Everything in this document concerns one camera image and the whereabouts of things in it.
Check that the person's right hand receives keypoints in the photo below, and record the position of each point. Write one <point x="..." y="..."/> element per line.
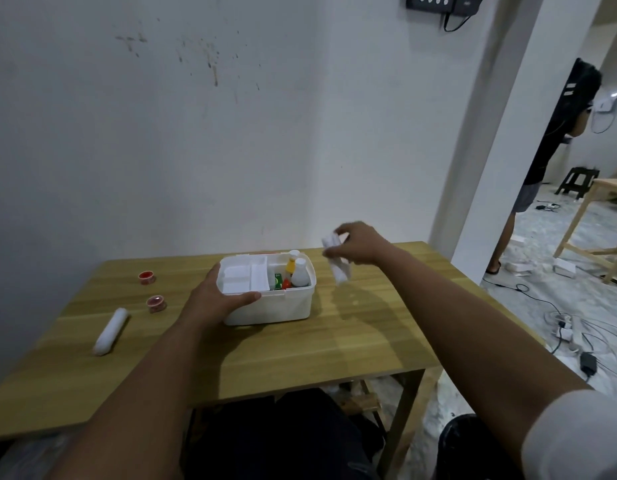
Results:
<point x="363" y="244"/>

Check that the person's left hand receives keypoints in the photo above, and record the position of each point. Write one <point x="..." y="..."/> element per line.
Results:
<point x="208" y="302"/>

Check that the person's right fingers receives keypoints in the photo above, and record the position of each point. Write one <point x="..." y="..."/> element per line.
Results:
<point x="343" y="229"/>

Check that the person's left thumb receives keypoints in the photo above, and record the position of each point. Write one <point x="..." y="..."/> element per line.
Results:
<point x="243" y="299"/>

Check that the white plastic storage box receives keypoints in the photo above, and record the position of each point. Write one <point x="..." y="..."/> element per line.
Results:
<point x="273" y="307"/>

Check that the white gauze roll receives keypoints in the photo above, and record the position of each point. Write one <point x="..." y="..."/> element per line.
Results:
<point x="110" y="332"/>
<point x="341" y="273"/>

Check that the person's right forearm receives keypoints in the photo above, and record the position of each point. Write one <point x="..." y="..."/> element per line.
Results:
<point x="468" y="324"/>

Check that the person's left forearm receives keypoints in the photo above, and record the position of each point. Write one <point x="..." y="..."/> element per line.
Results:
<point x="148" y="394"/>

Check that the white divided tray insert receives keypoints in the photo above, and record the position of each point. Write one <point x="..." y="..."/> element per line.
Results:
<point x="238" y="274"/>

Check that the small green box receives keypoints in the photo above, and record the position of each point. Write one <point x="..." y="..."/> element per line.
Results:
<point x="278" y="281"/>

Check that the orange bottle with white cap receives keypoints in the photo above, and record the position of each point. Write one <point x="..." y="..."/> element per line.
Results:
<point x="291" y="263"/>

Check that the white plastic bottle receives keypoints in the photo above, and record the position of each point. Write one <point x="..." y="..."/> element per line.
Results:
<point x="300" y="273"/>

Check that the small red round jar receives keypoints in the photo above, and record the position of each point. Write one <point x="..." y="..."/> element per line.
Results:
<point x="147" y="277"/>
<point x="156" y="304"/>

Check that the light wooden table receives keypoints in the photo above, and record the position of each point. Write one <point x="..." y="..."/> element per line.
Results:
<point x="338" y="334"/>

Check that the person's black trousers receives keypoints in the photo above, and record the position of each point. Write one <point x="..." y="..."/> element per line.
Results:
<point x="288" y="439"/>

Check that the small white box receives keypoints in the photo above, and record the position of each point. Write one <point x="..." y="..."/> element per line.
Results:
<point x="518" y="267"/>
<point x="564" y="268"/>
<point x="517" y="242"/>

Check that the black plastic stool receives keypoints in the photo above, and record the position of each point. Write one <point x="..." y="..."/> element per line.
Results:
<point x="581" y="179"/>

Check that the white power strip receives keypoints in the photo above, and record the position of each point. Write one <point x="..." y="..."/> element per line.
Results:
<point x="568" y="333"/>

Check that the black power adapter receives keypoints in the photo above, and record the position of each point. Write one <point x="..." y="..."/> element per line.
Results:
<point x="588" y="362"/>

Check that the person's white sleeve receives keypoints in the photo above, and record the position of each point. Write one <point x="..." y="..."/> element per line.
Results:
<point x="578" y="439"/>

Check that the black wall device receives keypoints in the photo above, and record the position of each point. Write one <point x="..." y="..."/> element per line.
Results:
<point x="438" y="0"/>

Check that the pale wooden frame table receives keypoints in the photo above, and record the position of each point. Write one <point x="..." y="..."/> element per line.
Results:
<point x="606" y="187"/>

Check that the white wall device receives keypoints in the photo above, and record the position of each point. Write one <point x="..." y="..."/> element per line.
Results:
<point x="608" y="102"/>

